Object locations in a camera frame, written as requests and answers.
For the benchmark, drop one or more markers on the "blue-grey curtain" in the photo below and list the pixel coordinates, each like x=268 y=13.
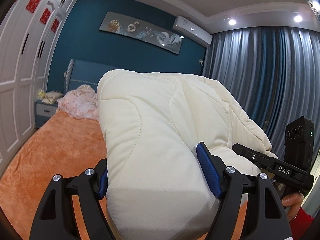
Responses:
x=273 y=72

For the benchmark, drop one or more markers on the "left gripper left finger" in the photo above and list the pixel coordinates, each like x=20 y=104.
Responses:
x=55 y=216

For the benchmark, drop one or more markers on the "cream quilted jacket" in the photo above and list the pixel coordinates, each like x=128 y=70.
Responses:
x=152 y=123

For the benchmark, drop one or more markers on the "white air conditioner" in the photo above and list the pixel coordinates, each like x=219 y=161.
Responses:
x=192 y=31

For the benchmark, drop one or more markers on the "orange plush bed blanket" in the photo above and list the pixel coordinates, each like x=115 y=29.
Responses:
x=65 y=146

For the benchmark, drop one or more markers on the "pink lace garment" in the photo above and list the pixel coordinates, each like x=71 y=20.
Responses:
x=80 y=103

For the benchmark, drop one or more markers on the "red sleeve forearm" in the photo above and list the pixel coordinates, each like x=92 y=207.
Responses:
x=300 y=224

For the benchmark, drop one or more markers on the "white wardrobe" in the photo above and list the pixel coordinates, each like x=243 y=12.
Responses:
x=29 y=33

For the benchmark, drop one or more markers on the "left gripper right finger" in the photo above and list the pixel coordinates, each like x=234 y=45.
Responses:
x=265 y=217

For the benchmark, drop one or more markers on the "person's right hand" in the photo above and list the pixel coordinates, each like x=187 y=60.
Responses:
x=293 y=202

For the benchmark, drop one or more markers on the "items on nightstand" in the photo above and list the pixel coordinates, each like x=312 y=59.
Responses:
x=49 y=97

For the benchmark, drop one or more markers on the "blue nightstand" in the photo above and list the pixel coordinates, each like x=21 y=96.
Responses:
x=43 y=112

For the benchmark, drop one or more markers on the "black camera box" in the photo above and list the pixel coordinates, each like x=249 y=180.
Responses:
x=299 y=140

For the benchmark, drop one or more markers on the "blue padded headboard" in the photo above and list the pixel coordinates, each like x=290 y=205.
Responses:
x=84 y=73

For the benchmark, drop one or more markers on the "wall art panel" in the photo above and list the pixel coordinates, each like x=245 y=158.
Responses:
x=141 y=30

